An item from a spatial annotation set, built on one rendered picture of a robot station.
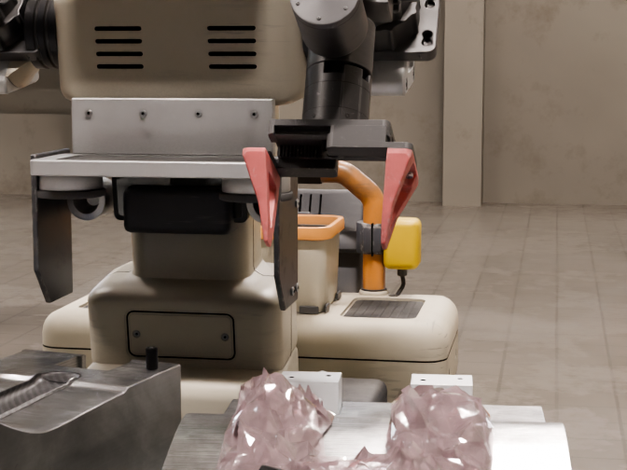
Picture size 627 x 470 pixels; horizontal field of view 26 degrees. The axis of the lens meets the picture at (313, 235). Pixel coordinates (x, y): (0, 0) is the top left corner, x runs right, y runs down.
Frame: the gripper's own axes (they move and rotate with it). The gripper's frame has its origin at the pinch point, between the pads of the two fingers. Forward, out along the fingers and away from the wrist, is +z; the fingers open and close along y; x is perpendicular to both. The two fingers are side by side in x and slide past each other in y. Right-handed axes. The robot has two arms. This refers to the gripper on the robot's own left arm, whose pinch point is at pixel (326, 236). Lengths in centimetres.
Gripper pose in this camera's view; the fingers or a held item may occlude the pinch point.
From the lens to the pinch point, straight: 112.1
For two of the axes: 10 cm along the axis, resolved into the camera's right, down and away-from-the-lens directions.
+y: 9.8, 0.2, -1.7
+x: 1.6, 3.4, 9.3
